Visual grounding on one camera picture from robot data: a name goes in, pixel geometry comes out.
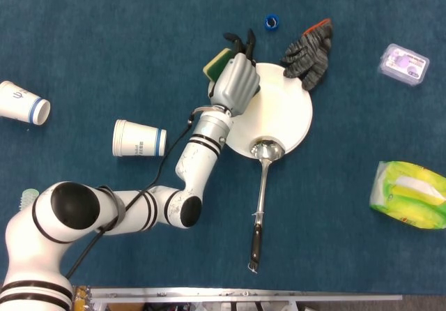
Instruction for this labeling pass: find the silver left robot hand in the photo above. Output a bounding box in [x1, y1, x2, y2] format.
[208, 28, 261, 117]

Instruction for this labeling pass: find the green yellow sponge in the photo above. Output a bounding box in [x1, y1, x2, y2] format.
[203, 47, 261, 98]

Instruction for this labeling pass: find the white round plate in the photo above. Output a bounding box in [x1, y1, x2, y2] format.
[208, 62, 314, 159]

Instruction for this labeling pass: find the blue bottle cap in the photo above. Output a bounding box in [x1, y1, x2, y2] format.
[263, 13, 282, 32]

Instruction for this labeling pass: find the grey striped work glove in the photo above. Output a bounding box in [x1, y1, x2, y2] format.
[279, 17, 335, 92]

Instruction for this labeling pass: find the paper cup printed text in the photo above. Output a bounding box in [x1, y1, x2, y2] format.
[111, 119, 168, 158]

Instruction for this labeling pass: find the clear box purple label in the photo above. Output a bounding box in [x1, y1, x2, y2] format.
[376, 43, 431, 89]

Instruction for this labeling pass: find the green yellow wipes pack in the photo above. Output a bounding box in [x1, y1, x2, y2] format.
[369, 160, 446, 231]

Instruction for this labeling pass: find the paper cup trident logo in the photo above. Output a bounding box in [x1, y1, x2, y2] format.
[0, 79, 52, 126]

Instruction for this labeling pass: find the light green hairbrush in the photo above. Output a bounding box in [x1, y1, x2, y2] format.
[20, 188, 39, 211]

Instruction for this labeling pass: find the crinkled plastic wrapped bundle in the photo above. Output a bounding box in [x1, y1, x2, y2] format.
[71, 285, 92, 311]

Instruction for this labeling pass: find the steel ladle dark handle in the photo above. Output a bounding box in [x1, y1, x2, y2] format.
[247, 138, 286, 274]

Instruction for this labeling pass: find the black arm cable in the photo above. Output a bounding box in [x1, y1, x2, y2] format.
[65, 107, 217, 280]

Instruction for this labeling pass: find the aluminium frame rail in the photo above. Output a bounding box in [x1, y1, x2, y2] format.
[89, 287, 403, 305]

